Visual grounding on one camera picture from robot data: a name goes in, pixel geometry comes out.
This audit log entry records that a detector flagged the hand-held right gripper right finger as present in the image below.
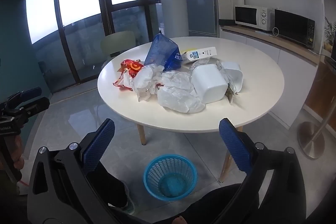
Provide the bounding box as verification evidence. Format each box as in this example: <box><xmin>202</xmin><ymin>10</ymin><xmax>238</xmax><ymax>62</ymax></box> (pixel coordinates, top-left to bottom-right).
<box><xmin>219</xmin><ymin>118</ymin><xmax>314</xmax><ymax>224</ymax></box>

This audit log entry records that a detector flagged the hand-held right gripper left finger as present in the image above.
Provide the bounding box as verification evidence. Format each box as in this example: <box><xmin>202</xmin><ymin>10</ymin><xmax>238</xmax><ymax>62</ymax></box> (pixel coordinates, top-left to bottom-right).
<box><xmin>27</xmin><ymin>118</ymin><xmax>118</xmax><ymax>224</ymax></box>

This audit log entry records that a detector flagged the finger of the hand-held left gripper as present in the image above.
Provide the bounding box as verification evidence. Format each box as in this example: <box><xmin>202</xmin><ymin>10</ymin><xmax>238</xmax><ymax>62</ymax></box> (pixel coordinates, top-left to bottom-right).
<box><xmin>16</xmin><ymin>97</ymin><xmax>50</xmax><ymax>117</ymax></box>
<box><xmin>8</xmin><ymin>87</ymin><xmax>42</xmax><ymax>103</ymax></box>

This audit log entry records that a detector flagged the blue plastic wastebasket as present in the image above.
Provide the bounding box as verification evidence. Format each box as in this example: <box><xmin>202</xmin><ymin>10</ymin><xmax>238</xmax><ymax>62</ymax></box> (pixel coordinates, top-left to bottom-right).
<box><xmin>143</xmin><ymin>154</ymin><xmax>198</xmax><ymax>200</ymax></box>

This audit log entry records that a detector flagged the small white plastic bag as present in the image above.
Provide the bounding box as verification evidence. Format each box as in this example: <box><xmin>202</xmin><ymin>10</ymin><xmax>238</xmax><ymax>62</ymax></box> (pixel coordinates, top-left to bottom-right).
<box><xmin>131</xmin><ymin>64</ymin><xmax>165</xmax><ymax>102</ymax></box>

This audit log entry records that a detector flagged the red snack wrapper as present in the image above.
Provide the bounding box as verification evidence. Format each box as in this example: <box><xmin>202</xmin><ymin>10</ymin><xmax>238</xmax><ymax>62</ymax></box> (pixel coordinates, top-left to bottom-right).
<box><xmin>113</xmin><ymin>59</ymin><xmax>145</xmax><ymax>91</ymax></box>

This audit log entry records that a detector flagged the blue plastic bag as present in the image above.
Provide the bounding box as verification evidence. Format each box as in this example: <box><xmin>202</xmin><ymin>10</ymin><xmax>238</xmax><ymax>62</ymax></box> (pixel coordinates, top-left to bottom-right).
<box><xmin>144</xmin><ymin>33</ymin><xmax>183</xmax><ymax>71</ymax></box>

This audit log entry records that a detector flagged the person's left hand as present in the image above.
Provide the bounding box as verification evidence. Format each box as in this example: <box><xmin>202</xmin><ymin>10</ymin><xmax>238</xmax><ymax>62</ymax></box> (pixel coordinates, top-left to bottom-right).
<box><xmin>11</xmin><ymin>135</ymin><xmax>26</xmax><ymax>171</ymax></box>

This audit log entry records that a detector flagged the small brown packet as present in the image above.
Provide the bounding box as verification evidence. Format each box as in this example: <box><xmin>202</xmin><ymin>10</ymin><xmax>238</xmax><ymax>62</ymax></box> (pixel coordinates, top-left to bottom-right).
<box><xmin>225</xmin><ymin>83</ymin><xmax>239</xmax><ymax>104</ymax></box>

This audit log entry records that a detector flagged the person's right leg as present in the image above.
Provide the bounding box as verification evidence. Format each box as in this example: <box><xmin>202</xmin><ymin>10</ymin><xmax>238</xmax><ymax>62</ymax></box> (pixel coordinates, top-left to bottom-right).
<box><xmin>181</xmin><ymin>183</ymin><xmax>261</xmax><ymax>224</ymax></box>

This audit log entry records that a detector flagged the round white table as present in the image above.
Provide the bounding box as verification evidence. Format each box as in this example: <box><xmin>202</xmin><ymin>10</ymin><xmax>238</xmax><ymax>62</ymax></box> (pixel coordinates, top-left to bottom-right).
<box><xmin>97</xmin><ymin>36</ymin><xmax>285</xmax><ymax>183</ymax></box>

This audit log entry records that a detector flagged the large white plastic container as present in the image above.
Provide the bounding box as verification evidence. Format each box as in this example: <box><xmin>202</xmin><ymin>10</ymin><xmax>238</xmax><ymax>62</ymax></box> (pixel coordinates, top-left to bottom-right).
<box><xmin>191</xmin><ymin>64</ymin><xmax>228</xmax><ymax>104</ymax></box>

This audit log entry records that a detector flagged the person's left shoe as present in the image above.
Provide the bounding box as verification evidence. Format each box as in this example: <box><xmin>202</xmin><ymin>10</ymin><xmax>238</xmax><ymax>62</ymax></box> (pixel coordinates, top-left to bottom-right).
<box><xmin>121</xmin><ymin>199</ymin><xmax>136</xmax><ymax>215</ymax></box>

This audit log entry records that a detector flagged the small white plastic container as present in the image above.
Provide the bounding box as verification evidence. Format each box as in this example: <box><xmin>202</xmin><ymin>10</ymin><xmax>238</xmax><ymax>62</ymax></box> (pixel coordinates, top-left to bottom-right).
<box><xmin>220</xmin><ymin>61</ymin><xmax>242</xmax><ymax>93</ymax></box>

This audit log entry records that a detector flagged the large white plastic bag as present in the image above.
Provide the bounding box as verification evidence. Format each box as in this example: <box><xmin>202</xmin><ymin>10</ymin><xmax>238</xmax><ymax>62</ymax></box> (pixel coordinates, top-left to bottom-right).
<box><xmin>157</xmin><ymin>70</ymin><xmax>207</xmax><ymax>114</ymax></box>

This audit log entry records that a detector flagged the metal stand with round base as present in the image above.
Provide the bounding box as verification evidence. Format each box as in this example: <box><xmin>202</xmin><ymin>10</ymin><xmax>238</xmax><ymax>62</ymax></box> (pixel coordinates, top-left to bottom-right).
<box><xmin>297</xmin><ymin>64</ymin><xmax>336</xmax><ymax>160</ymax></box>

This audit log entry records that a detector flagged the white HP box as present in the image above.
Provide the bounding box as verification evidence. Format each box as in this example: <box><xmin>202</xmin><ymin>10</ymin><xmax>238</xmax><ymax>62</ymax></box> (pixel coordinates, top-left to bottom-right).
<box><xmin>180</xmin><ymin>47</ymin><xmax>218</xmax><ymax>64</ymax></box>

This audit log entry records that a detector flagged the pale green chair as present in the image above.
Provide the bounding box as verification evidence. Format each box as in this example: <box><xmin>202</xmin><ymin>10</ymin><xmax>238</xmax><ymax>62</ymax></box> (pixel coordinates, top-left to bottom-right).
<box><xmin>100</xmin><ymin>31</ymin><xmax>136</xmax><ymax>67</ymax></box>

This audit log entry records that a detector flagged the wooden kitchen counter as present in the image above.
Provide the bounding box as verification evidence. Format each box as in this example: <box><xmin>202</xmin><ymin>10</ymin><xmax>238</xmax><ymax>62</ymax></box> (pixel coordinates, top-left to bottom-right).
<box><xmin>219</xmin><ymin>24</ymin><xmax>327</xmax><ymax>130</ymax></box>

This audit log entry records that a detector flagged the white microwave oven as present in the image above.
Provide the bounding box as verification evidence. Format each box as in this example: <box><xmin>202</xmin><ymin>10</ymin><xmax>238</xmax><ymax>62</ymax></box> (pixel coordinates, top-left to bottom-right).
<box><xmin>234</xmin><ymin>5</ymin><xmax>275</xmax><ymax>32</ymax></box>

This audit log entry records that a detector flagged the black microwave oven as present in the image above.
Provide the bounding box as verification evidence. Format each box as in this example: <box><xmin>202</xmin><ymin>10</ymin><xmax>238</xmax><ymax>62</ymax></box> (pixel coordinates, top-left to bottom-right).
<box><xmin>273</xmin><ymin>9</ymin><xmax>316</xmax><ymax>49</ymax></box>

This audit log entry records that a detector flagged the grey refrigerator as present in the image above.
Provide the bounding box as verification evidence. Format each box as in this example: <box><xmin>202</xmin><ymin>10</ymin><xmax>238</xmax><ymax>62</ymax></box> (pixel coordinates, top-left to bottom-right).
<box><xmin>185</xmin><ymin>0</ymin><xmax>220</xmax><ymax>38</ymax></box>

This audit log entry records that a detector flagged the green potted plant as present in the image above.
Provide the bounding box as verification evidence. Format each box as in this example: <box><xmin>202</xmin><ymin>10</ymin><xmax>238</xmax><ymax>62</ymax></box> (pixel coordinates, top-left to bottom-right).
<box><xmin>324</xmin><ymin>17</ymin><xmax>336</xmax><ymax>46</ymax></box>

